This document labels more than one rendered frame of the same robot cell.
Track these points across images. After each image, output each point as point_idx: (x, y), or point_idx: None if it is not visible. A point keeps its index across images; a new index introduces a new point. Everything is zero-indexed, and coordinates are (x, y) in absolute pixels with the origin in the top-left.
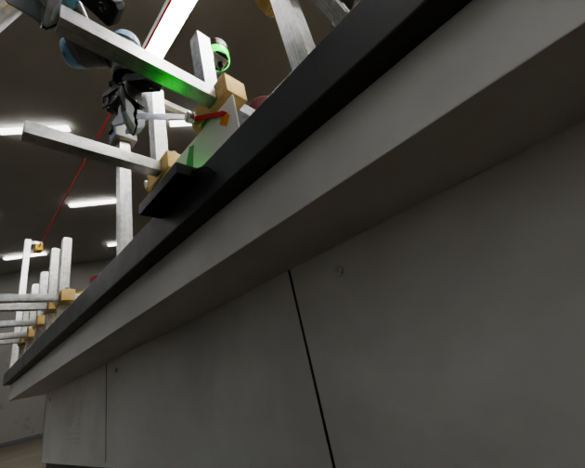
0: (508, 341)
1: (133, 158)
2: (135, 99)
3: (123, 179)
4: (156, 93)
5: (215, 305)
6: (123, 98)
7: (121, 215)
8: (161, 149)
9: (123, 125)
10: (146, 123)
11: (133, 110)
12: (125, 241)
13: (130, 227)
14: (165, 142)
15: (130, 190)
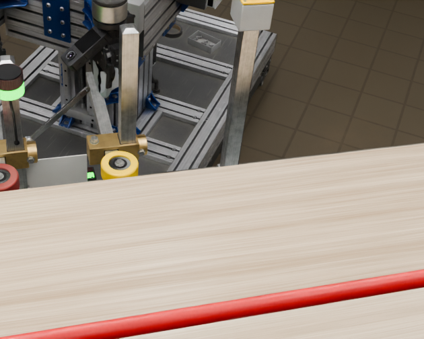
0: None
1: (97, 124)
2: (96, 61)
3: (231, 83)
4: (120, 38)
5: None
6: (91, 61)
7: (225, 127)
8: (119, 118)
9: (235, 1)
10: (106, 87)
11: (97, 74)
12: (222, 157)
13: (226, 145)
14: (120, 110)
15: (233, 102)
